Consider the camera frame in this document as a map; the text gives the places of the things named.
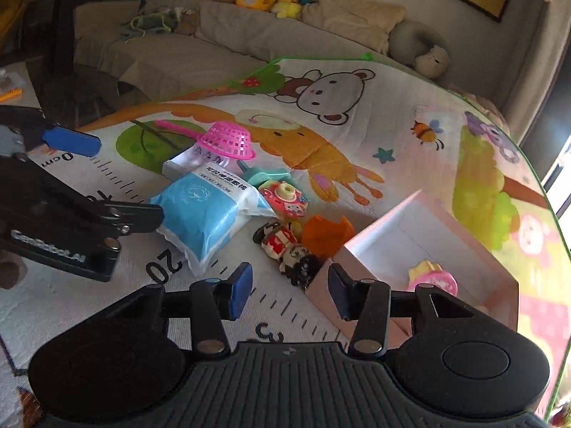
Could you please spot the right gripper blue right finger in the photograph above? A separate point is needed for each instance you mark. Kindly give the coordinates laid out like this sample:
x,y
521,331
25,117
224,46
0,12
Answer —
x,y
365,302

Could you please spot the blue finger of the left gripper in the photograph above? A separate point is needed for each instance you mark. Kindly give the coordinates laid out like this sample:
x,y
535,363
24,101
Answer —
x,y
124,218
67,140

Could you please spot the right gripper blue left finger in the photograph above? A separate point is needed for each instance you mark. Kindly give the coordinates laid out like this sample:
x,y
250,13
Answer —
x,y
214,301

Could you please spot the pink yellow toy cake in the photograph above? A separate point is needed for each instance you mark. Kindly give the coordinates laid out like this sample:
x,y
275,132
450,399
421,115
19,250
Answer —
x,y
432,278

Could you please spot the cartoon figure toy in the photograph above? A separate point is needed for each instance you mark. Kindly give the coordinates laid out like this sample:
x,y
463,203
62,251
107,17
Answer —
x,y
296,262

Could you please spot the orange plastic toy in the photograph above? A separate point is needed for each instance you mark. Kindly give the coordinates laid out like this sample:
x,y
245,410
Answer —
x,y
324,238

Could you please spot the blue tissue pack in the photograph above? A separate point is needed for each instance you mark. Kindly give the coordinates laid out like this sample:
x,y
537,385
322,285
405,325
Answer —
x,y
204,209

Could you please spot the grey battery charger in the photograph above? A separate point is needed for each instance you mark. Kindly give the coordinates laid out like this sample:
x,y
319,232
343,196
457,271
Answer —
x,y
184,163

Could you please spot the pink round toy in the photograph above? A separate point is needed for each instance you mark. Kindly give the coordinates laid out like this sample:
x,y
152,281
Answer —
x,y
286,201

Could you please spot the teal plastic toy handle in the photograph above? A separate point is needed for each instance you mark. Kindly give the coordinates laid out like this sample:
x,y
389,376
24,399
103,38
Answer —
x,y
256,176

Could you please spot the pink plastic strainer scoop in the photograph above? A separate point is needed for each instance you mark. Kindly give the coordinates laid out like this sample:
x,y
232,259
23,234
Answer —
x,y
223,140

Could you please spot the pink cardboard box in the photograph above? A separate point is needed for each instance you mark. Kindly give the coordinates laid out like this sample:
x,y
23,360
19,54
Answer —
x,y
414,242

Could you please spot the grey sofa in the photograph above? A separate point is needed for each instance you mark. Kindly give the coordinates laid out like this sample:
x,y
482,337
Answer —
x,y
228,43

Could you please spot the green knitted cloth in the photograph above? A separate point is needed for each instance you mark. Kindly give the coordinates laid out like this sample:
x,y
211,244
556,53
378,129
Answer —
x,y
164,20

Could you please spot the colourful cartoon play mat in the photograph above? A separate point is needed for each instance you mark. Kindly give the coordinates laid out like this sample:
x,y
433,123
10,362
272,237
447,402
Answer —
x,y
357,138

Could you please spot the grey bear neck pillow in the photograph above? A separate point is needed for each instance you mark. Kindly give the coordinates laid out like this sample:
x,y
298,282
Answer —
x,y
419,47

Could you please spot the small yellow plush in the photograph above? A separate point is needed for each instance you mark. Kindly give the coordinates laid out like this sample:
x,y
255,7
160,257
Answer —
x,y
287,9

